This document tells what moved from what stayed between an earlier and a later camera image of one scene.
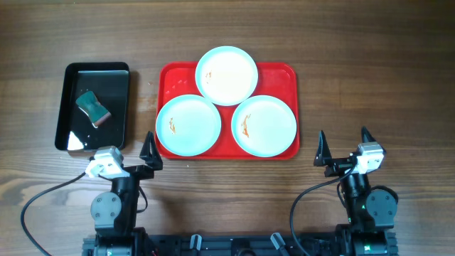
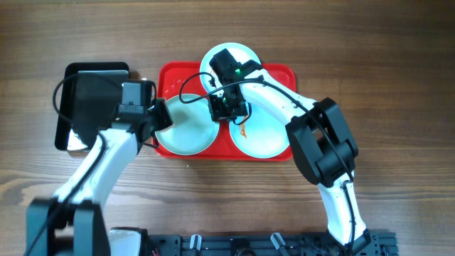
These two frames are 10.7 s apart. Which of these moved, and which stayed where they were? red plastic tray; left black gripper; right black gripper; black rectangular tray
Moved: right black gripper; left black gripper
Stayed: red plastic tray; black rectangular tray
